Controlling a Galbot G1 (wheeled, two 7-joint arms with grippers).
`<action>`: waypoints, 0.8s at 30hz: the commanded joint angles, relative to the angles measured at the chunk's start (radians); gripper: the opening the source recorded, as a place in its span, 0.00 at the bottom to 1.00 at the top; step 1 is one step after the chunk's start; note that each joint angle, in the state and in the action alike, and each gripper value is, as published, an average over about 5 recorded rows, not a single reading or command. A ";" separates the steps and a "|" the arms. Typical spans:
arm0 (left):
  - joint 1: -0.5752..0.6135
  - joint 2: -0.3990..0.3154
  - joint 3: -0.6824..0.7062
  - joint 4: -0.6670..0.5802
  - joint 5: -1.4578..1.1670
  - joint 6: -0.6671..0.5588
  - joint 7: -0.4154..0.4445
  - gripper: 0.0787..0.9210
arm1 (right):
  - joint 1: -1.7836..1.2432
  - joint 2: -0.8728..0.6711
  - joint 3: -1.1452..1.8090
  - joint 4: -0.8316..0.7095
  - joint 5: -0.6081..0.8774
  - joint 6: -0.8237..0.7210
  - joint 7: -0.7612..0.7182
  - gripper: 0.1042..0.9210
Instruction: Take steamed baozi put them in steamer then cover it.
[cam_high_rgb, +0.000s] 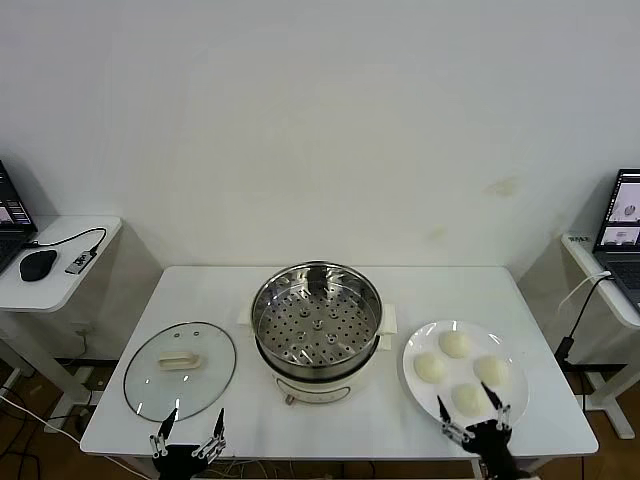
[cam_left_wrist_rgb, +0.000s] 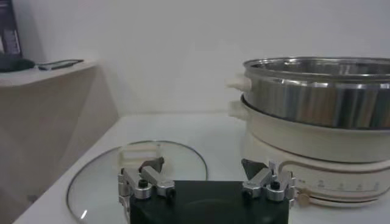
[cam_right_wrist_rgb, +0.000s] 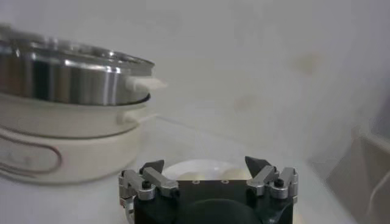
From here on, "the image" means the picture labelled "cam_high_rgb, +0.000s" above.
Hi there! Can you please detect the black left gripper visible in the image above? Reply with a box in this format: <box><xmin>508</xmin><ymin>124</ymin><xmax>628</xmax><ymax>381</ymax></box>
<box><xmin>149</xmin><ymin>407</ymin><xmax>227</xmax><ymax>480</ymax></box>

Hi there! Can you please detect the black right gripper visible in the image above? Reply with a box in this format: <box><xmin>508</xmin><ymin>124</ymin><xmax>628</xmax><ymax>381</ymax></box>
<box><xmin>437</xmin><ymin>382</ymin><xmax>526</xmax><ymax>480</ymax></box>

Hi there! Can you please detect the white steamed baozi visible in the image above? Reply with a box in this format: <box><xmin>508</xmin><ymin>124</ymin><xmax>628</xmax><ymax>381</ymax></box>
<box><xmin>472</xmin><ymin>354</ymin><xmax>511</xmax><ymax>387</ymax></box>
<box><xmin>413</xmin><ymin>352</ymin><xmax>447</xmax><ymax>384</ymax></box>
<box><xmin>451</xmin><ymin>382</ymin><xmax>494</xmax><ymax>417</ymax></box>
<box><xmin>438</xmin><ymin>329</ymin><xmax>473</xmax><ymax>359</ymax></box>

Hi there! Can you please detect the round glass pot lid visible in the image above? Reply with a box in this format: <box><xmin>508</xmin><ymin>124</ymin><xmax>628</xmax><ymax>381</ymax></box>
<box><xmin>123</xmin><ymin>321</ymin><xmax>237</xmax><ymax>421</ymax></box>

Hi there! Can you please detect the stainless steel steamer basket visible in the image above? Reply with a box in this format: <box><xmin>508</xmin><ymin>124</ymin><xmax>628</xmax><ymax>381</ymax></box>
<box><xmin>250</xmin><ymin>259</ymin><xmax>384</xmax><ymax>374</ymax></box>

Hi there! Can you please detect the white round plate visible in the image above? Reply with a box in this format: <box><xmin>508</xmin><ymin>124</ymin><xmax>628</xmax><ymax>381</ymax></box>
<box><xmin>402</xmin><ymin>319</ymin><xmax>530</xmax><ymax>435</ymax></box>

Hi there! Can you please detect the white electric cooker pot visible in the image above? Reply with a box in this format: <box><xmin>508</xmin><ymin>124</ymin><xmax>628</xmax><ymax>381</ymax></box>
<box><xmin>235</xmin><ymin>301</ymin><xmax>400</xmax><ymax>407</ymax></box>

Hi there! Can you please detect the white side table with mouse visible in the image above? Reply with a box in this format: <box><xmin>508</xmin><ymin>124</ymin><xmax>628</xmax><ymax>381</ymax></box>
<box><xmin>0</xmin><ymin>214</ymin><xmax>124</xmax><ymax>416</ymax></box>

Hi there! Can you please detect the grey usb hub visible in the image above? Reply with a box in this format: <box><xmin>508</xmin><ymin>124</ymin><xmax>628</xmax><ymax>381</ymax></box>
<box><xmin>64</xmin><ymin>248</ymin><xmax>98</xmax><ymax>275</ymax></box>

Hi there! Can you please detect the black computer mouse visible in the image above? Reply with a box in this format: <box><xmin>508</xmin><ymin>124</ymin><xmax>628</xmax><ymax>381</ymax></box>
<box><xmin>18</xmin><ymin>249</ymin><xmax>58</xmax><ymax>282</ymax></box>

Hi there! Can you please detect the black laptop beside mouse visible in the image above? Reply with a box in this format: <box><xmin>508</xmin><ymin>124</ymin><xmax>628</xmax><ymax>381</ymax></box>
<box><xmin>0</xmin><ymin>159</ymin><xmax>39</xmax><ymax>275</ymax></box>

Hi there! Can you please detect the black cable with adapter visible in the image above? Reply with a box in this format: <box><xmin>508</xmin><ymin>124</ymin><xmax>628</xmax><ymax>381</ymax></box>
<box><xmin>555</xmin><ymin>275</ymin><xmax>612</xmax><ymax>360</ymax></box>

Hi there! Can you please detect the white floor cable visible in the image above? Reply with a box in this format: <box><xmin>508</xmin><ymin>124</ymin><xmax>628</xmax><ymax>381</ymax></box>
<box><xmin>0</xmin><ymin>385</ymin><xmax>84</xmax><ymax>445</ymax></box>

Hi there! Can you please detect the white laptop cable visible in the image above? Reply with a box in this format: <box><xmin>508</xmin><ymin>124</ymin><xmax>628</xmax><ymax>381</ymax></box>
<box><xmin>557</xmin><ymin>271</ymin><xmax>614</xmax><ymax>309</ymax></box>

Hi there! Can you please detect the grey laptop with cables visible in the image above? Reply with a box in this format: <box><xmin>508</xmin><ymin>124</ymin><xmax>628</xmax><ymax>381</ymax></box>
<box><xmin>592</xmin><ymin>168</ymin><xmax>640</xmax><ymax>314</ymax></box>

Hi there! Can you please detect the black usb hub cable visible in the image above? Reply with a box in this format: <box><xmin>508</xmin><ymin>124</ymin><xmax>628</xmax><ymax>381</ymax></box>
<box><xmin>24</xmin><ymin>227</ymin><xmax>108</xmax><ymax>251</ymax></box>

